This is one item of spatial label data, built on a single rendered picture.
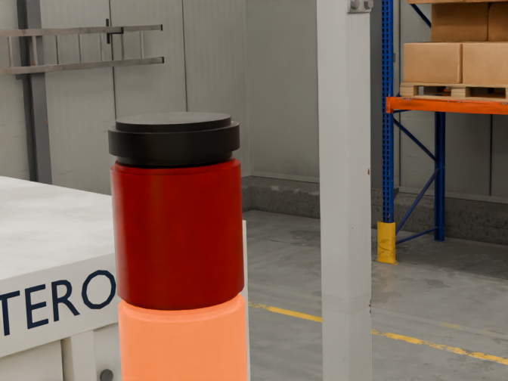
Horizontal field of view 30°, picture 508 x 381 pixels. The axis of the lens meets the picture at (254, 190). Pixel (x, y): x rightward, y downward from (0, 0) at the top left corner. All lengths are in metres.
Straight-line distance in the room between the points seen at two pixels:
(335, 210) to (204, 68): 8.43
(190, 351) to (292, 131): 11.19
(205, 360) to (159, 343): 0.02
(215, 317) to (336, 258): 2.66
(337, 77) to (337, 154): 0.24
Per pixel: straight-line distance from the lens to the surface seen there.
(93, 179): 10.22
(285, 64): 11.52
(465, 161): 10.31
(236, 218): 0.36
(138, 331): 0.36
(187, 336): 0.35
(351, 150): 2.93
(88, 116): 10.12
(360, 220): 3.00
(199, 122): 0.34
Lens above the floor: 2.38
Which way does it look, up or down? 10 degrees down
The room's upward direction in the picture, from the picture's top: 2 degrees counter-clockwise
